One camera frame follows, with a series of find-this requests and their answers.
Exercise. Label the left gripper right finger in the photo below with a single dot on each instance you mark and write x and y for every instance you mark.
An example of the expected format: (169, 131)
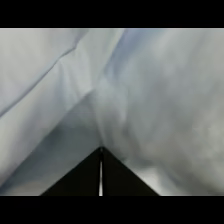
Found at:
(123, 181)

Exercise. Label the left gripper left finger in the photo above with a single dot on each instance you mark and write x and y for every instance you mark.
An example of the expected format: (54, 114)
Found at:
(83, 180)

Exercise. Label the white shirt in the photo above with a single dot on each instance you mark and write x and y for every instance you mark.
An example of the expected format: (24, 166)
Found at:
(140, 86)

